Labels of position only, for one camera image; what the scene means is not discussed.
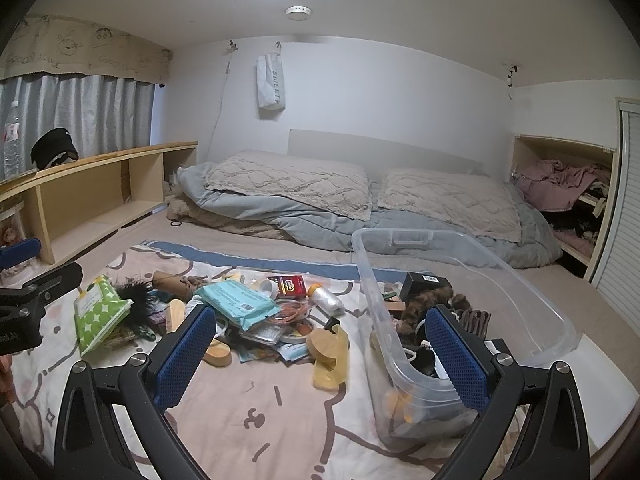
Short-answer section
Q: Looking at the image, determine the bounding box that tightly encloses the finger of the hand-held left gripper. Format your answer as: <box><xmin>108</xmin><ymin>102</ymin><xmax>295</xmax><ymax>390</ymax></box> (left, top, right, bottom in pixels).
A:
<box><xmin>0</xmin><ymin>237</ymin><xmax>42</xmax><ymax>274</ymax></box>
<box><xmin>0</xmin><ymin>261</ymin><xmax>84</xmax><ymax>311</ymax></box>

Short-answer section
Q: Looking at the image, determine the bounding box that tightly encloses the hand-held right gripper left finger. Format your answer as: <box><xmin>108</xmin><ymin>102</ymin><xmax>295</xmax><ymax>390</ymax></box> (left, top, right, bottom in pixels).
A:
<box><xmin>52</xmin><ymin>304</ymin><xmax>218</xmax><ymax>480</ymax></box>

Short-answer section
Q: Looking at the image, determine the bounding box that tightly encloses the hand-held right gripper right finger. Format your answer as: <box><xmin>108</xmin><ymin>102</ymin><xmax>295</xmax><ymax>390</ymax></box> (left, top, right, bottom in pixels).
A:
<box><xmin>424</xmin><ymin>304</ymin><xmax>591</xmax><ymax>480</ymax></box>

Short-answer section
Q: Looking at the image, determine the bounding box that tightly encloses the clear plastic storage bin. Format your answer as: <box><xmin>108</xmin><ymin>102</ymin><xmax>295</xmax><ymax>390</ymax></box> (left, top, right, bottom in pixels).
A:
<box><xmin>350</xmin><ymin>227</ymin><xmax>580</xmax><ymax>450</ymax></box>

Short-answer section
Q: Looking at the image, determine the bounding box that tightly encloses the oval wooden block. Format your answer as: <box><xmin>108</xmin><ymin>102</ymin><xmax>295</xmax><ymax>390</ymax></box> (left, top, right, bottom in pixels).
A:
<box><xmin>205</xmin><ymin>337</ymin><xmax>234</xmax><ymax>369</ymax></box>

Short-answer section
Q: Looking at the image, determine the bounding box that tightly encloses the green dotted tissue pack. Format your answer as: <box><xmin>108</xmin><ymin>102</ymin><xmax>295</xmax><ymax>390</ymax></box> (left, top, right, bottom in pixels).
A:
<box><xmin>74</xmin><ymin>274</ymin><xmax>135</xmax><ymax>356</ymax></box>

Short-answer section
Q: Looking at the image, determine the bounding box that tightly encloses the brown furry item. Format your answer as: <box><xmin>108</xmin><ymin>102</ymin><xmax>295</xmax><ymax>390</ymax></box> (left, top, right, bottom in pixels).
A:
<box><xmin>400</xmin><ymin>287</ymin><xmax>472</xmax><ymax>347</ymax></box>

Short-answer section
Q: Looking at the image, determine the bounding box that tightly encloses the teal wet wipes pack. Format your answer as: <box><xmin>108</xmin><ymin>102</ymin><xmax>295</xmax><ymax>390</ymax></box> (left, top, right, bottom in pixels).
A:
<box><xmin>192</xmin><ymin>280</ymin><xmax>282</xmax><ymax>333</ymax></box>

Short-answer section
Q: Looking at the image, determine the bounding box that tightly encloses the black feather duster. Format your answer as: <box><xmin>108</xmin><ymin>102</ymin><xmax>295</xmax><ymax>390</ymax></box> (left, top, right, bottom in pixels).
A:
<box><xmin>111</xmin><ymin>280</ymin><xmax>167</xmax><ymax>313</ymax></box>

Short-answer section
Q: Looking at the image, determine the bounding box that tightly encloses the black box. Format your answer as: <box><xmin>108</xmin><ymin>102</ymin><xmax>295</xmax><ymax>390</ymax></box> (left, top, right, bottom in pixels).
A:
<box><xmin>400</xmin><ymin>271</ymin><xmax>441</xmax><ymax>304</ymax></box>

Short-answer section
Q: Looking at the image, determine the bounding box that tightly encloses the cartoon printed blanket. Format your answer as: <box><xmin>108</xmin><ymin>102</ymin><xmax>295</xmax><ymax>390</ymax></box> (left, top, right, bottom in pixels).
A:
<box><xmin>10</xmin><ymin>240</ymin><xmax>531</xmax><ymax>480</ymax></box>

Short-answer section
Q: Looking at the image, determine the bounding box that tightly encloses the wooden bedside shelf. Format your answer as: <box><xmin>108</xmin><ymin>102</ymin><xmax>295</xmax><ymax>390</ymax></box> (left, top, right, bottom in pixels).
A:
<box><xmin>0</xmin><ymin>141</ymin><xmax>199</xmax><ymax>267</ymax></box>

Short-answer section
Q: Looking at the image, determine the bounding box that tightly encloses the clear water bottle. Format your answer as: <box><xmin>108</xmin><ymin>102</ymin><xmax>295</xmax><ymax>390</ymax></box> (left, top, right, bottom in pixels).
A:
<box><xmin>2</xmin><ymin>101</ymin><xmax>26</xmax><ymax>181</ymax></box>

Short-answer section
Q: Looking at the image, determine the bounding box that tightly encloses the black cap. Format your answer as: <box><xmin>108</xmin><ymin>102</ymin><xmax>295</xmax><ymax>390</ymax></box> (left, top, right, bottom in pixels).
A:
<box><xmin>30</xmin><ymin>127</ymin><xmax>80</xmax><ymax>170</ymax></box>

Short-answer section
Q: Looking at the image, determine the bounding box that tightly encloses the red small box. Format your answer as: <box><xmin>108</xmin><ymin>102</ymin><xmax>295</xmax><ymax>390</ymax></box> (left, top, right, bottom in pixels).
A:
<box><xmin>267</xmin><ymin>275</ymin><xmax>307</xmax><ymax>299</ymax></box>

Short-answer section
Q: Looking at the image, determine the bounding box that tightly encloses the round wooden disc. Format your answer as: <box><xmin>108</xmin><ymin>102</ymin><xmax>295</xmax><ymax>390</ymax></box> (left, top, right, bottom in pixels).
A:
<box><xmin>306</xmin><ymin>327</ymin><xmax>337</xmax><ymax>361</ymax></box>

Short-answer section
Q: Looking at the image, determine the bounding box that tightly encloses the brown fuzzy blanket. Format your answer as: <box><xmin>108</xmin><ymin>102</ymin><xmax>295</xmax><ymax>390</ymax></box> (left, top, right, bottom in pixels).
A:
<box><xmin>167</xmin><ymin>195</ymin><xmax>282</xmax><ymax>237</ymax></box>

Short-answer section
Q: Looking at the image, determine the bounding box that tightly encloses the silver foil tube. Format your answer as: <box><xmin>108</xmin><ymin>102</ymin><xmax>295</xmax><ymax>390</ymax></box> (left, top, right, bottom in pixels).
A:
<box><xmin>307</xmin><ymin>284</ymin><xmax>347</xmax><ymax>314</ymax></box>

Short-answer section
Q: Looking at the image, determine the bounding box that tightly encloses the grey curtain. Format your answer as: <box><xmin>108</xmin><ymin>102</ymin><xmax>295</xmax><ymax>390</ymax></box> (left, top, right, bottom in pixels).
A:
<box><xmin>0</xmin><ymin>74</ymin><xmax>156</xmax><ymax>182</ymax></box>

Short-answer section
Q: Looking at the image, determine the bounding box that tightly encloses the beige quilted pillow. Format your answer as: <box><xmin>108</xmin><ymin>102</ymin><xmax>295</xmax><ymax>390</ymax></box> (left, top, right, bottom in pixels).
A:
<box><xmin>204</xmin><ymin>155</ymin><xmax>372</xmax><ymax>221</ymax></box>
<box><xmin>377</xmin><ymin>167</ymin><xmax>524</xmax><ymax>244</ymax></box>

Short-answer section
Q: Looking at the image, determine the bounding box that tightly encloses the dark clothes pile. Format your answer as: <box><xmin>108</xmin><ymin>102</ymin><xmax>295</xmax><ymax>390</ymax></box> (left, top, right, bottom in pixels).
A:
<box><xmin>542</xmin><ymin>180</ymin><xmax>607</xmax><ymax>257</ymax></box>

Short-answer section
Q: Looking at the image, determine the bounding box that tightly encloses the grey duvet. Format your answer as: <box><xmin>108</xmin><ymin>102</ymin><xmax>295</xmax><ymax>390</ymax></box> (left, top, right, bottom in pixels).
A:
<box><xmin>177</xmin><ymin>162</ymin><xmax>564</xmax><ymax>269</ymax></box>

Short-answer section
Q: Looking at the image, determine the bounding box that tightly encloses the pink clothes pile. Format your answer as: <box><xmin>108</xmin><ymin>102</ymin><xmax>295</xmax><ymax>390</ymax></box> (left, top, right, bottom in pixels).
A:
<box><xmin>515</xmin><ymin>159</ymin><xmax>614</xmax><ymax>214</ymax></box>

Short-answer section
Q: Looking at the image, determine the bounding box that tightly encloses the beige printed curtain valance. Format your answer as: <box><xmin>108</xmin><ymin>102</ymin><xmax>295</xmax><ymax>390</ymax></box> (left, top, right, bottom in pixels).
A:
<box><xmin>0</xmin><ymin>15</ymin><xmax>174</xmax><ymax>84</ymax></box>

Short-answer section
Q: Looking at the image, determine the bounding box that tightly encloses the white louvre door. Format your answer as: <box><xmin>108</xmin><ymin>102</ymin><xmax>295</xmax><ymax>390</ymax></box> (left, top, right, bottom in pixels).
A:
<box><xmin>585</xmin><ymin>97</ymin><xmax>640</xmax><ymax>322</ymax></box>

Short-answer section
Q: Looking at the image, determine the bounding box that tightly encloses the grey headboard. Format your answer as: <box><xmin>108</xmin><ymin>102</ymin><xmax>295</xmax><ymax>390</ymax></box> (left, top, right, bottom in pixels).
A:
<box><xmin>287</xmin><ymin>129</ymin><xmax>484</xmax><ymax>177</ymax></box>

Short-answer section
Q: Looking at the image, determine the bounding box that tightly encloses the white hanging bag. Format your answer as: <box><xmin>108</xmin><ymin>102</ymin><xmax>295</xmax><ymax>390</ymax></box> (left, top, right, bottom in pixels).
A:
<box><xmin>256</xmin><ymin>52</ymin><xmax>287</xmax><ymax>120</ymax></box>

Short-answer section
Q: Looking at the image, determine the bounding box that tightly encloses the cardboard tube with rope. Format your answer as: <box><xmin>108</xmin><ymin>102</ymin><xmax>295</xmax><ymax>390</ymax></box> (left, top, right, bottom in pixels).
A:
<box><xmin>152</xmin><ymin>270</ymin><xmax>212</xmax><ymax>302</ymax></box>

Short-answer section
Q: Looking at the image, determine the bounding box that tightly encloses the orange elastic cord bundle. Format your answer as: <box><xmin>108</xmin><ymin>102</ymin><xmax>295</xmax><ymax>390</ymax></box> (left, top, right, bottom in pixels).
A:
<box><xmin>274</xmin><ymin>300</ymin><xmax>312</xmax><ymax>325</ymax></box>

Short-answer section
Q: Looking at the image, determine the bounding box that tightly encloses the wooden wall niche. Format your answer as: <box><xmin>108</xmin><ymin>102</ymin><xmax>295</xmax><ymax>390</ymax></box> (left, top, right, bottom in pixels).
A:
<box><xmin>510</xmin><ymin>134</ymin><xmax>621</xmax><ymax>281</ymax></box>

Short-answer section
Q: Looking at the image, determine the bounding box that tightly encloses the thin hanging cable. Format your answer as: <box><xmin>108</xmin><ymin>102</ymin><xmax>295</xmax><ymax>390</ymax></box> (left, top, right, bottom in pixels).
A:
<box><xmin>209</xmin><ymin>52</ymin><xmax>232</xmax><ymax>162</ymax></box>

